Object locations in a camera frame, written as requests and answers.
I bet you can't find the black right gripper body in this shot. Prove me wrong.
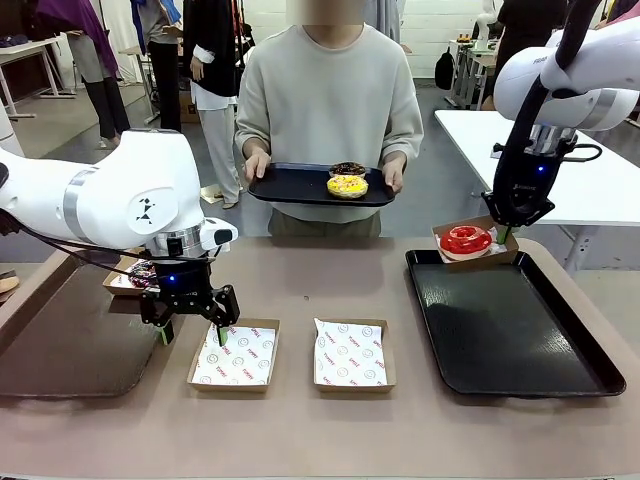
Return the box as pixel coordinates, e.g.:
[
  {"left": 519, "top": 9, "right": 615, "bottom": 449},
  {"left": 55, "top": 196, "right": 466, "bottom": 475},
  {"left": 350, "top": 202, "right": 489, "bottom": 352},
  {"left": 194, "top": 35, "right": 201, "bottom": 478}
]
[{"left": 507, "top": 142, "right": 574, "bottom": 204}]

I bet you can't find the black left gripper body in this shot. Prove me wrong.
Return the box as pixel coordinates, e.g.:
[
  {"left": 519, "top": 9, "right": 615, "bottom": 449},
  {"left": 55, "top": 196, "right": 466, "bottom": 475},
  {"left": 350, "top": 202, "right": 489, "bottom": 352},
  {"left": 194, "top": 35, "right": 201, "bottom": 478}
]
[{"left": 152, "top": 257, "right": 214, "bottom": 304}]

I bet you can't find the chocolate donut with white stripes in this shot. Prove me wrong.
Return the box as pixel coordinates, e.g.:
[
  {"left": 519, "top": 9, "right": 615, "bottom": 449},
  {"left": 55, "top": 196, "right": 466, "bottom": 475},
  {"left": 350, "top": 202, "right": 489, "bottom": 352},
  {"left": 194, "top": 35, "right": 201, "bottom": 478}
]
[{"left": 127, "top": 259, "right": 161, "bottom": 291}]

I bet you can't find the red glazed donut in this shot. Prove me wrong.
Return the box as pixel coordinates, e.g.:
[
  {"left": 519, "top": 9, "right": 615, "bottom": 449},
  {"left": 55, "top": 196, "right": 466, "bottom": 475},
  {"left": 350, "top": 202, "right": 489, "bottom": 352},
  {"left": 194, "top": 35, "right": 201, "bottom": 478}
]
[{"left": 438, "top": 224, "right": 495, "bottom": 261}]

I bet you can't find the brown cardboard food box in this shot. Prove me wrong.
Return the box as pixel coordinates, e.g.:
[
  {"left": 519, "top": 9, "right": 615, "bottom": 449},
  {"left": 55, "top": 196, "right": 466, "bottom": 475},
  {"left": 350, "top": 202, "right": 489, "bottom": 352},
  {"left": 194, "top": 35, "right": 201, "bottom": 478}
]
[
  {"left": 186, "top": 317, "right": 281, "bottom": 394},
  {"left": 102, "top": 257, "right": 161, "bottom": 297},
  {"left": 312, "top": 317, "right": 398, "bottom": 394},
  {"left": 431, "top": 216, "right": 520, "bottom": 274}
]

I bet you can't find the small black serving tray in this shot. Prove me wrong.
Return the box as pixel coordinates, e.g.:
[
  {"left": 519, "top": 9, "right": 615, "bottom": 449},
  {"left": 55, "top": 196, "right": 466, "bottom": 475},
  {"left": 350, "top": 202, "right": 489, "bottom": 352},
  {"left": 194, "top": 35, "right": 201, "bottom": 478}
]
[{"left": 247, "top": 161, "right": 396, "bottom": 207}]

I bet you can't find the chocolate donut with sprinkles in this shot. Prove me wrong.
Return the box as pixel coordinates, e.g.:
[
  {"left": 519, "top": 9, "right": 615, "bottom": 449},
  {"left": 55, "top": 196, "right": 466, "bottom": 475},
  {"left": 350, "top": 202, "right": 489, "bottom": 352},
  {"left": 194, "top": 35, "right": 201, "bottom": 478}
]
[{"left": 328, "top": 161, "right": 368, "bottom": 177}]

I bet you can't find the yellow donut with sprinkles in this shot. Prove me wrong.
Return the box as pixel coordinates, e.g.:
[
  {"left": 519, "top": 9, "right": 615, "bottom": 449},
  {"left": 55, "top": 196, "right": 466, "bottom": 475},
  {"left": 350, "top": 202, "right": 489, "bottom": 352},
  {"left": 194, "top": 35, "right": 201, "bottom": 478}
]
[{"left": 326, "top": 174, "right": 370, "bottom": 201}]

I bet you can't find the person's left forearm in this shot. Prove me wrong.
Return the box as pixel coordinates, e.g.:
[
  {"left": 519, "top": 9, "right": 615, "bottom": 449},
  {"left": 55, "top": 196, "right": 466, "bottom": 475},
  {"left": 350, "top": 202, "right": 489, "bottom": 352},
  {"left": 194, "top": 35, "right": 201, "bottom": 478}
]
[{"left": 379, "top": 122, "right": 425, "bottom": 169}]

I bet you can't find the person's right forearm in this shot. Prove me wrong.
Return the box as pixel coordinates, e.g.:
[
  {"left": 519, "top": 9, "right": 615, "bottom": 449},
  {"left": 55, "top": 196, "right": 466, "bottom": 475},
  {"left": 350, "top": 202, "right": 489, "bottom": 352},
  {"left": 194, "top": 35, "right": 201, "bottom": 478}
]
[{"left": 234, "top": 119, "right": 272, "bottom": 160}]

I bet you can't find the person's left hand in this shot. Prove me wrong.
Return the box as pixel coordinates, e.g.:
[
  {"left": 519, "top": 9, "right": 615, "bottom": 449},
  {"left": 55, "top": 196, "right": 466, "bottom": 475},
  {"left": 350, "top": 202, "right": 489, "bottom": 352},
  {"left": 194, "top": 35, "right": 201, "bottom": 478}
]
[{"left": 380, "top": 160, "right": 405, "bottom": 194}]

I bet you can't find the person's right hand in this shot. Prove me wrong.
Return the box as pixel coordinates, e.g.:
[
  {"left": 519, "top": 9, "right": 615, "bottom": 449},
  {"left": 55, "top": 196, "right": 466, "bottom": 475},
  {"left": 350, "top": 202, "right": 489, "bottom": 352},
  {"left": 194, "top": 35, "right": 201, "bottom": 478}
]
[{"left": 243, "top": 152, "right": 274, "bottom": 180}]

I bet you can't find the large white table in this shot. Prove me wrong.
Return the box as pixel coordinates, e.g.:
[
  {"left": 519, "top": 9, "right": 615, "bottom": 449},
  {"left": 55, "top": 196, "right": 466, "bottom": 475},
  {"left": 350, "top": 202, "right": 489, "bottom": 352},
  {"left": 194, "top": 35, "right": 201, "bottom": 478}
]
[{"left": 433, "top": 109, "right": 640, "bottom": 274}]

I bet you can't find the background work desk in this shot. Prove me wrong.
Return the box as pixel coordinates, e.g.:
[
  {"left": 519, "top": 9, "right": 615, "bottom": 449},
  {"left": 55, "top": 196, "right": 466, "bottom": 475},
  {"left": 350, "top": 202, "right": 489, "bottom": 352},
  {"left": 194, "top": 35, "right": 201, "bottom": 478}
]
[{"left": 449, "top": 39, "right": 501, "bottom": 111}]

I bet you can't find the black backpack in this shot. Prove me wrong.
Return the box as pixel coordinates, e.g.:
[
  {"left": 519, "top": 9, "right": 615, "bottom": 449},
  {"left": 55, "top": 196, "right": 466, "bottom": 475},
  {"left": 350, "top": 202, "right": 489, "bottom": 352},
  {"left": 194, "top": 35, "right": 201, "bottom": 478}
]
[{"left": 433, "top": 48, "right": 457, "bottom": 91}]

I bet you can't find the bystander in black clothes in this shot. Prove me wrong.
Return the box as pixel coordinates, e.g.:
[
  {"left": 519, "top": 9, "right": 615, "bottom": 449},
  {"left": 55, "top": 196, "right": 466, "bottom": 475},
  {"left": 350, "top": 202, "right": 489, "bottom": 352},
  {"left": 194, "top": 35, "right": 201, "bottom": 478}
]
[{"left": 497, "top": 0, "right": 566, "bottom": 56}]

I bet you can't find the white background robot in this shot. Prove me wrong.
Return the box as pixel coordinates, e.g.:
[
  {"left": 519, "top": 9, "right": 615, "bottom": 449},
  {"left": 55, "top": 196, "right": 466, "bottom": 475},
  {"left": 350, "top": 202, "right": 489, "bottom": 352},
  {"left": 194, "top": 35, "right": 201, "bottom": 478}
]
[{"left": 472, "top": 0, "right": 501, "bottom": 51}]

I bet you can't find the brown cardboard carton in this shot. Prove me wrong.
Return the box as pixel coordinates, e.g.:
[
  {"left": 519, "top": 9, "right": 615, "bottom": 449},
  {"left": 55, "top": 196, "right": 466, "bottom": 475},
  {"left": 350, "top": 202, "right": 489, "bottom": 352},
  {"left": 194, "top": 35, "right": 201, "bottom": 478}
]
[{"left": 178, "top": 89, "right": 201, "bottom": 125}]

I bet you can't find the person in beige sweater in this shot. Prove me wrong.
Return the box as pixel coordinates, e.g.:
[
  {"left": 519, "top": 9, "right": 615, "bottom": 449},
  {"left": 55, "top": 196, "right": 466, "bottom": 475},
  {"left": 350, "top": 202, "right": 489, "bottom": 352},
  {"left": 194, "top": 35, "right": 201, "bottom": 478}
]
[{"left": 233, "top": 0, "right": 425, "bottom": 239}]

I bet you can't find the mannequin with black trousers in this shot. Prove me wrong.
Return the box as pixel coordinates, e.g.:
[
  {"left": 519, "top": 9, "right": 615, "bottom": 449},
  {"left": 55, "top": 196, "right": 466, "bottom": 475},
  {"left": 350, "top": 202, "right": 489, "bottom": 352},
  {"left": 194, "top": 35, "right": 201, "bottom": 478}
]
[{"left": 130, "top": 0, "right": 190, "bottom": 134}]

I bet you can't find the mannequin with black jacket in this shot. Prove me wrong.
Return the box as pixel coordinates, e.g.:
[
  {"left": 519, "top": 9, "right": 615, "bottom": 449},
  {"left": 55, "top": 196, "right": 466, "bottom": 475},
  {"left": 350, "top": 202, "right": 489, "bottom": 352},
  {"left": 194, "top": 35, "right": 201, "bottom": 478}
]
[{"left": 182, "top": 0, "right": 256, "bottom": 210}]

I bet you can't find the white cylindrical appliance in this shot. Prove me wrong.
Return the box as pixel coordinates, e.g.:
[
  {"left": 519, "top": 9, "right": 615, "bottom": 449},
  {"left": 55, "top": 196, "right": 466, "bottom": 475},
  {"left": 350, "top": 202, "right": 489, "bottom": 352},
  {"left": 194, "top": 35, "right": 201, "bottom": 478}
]
[{"left": 0, "top": 102, "right": 24, "bottom": 157}]

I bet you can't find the mannequin with purple cape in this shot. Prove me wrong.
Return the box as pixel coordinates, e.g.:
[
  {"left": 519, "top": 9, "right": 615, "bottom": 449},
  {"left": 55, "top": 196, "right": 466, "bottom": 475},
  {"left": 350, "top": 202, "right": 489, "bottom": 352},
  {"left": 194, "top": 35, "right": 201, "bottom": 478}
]
[{"left": 34, "top": 0, "right": 141, "bottom": 150}]

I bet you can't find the white background table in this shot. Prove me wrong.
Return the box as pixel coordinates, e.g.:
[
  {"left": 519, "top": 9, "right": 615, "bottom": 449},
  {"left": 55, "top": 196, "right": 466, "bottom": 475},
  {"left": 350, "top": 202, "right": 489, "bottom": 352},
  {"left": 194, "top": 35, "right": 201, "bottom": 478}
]
[{"left": 0, "top": 37, "right": 69, "bottom": 121}]

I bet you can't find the black looped camera cable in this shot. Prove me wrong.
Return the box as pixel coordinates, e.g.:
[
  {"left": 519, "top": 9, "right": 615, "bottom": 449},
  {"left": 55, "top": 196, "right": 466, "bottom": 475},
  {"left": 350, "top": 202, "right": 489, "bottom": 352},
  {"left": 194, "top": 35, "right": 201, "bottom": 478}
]
[{"left": 564, "top": 143, "right": 604, "bottom": 164}]

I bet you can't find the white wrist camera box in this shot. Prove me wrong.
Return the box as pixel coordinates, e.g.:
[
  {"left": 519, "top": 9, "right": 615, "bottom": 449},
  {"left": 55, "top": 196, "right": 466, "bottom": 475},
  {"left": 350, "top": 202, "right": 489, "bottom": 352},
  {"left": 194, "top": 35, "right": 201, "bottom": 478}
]
[{"left": 199, "top": 217, "right": 240, "bottom": 252}]

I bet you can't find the thick black arm hose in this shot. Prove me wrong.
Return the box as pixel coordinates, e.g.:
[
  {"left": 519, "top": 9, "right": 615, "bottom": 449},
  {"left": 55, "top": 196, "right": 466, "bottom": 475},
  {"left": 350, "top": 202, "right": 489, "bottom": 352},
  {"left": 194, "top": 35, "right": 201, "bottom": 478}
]
[{"left": 492, "top": 0, "right": 601, "bottom": 221}]

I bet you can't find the large brown handled tray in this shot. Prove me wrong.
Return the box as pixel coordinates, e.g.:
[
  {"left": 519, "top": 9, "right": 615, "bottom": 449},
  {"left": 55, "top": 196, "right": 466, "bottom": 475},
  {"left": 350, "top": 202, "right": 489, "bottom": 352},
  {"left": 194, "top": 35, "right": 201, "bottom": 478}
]
[{"left": 0, "top": 249, "right": 174, "bottom": 400}]

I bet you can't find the large black handled tray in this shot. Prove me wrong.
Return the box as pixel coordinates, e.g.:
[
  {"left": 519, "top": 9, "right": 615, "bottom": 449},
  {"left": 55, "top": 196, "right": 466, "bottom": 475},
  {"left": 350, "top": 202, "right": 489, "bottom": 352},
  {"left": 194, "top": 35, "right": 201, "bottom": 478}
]
[{"left": 404, "top": 248, "right": 628, "bottom": 400}]

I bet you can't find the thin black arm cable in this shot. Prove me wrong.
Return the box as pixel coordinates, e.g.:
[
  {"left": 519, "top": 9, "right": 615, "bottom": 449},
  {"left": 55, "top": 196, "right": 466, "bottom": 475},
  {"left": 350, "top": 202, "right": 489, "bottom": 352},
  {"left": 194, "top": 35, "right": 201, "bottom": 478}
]
[{"left": 0, "top": 209, "right": 161, "bottom": 276}]

